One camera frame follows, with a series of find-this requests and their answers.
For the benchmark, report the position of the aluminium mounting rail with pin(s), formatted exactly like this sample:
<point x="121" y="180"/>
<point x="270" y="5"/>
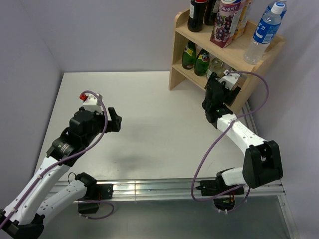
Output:
<point x="160" y="155"/>

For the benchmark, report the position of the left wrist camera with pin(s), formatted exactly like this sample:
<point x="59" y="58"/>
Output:
<point x="91" y="102"/>

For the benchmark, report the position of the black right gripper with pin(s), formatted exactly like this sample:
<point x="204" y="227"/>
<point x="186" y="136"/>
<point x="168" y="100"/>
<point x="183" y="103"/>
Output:
<point x="230" y="98"/>

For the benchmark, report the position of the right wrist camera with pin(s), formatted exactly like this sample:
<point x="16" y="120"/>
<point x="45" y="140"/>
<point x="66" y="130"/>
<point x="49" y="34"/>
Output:
<point x="228" y="80"/>

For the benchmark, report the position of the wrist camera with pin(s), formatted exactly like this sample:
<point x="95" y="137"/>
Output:
<point x="228" y="80"/>
<point x="91" y="102"/>

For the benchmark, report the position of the green glass bottle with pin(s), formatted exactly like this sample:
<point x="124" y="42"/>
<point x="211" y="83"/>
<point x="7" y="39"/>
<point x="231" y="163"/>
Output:
<point x="189" y="56"/>
<point x="202" y="63"/>

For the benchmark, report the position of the wooden shelf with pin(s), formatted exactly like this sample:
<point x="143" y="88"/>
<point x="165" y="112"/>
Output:
<point x="232" y="55"/>

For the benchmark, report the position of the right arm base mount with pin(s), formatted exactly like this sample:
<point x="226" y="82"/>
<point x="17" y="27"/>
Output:
<point x="212" y="188"/>

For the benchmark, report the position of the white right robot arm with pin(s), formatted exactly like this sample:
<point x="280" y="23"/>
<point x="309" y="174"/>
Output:
<point x="262" y="161"/>

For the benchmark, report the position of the orange juice carton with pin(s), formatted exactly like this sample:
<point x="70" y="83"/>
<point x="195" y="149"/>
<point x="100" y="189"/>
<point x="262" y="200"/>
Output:
<point x="243" y="19"/>

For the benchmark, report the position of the cola glass bottle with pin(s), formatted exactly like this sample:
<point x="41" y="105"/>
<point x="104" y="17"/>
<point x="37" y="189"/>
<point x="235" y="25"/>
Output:
<point x="211" y="12"/>
<point x="196" y="15"/>

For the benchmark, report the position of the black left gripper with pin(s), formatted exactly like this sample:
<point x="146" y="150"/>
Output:
<point x="113" y="125"/>

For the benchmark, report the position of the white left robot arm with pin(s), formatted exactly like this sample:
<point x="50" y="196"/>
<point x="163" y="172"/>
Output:
<point x="27" y="215"/>

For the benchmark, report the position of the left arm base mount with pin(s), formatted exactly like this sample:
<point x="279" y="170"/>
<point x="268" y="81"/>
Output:
<point x="97" y="192"/>

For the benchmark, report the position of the purple juice carton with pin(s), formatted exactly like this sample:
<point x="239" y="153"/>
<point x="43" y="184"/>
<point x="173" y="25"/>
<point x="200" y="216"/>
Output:
<point x="226" y="22"/>

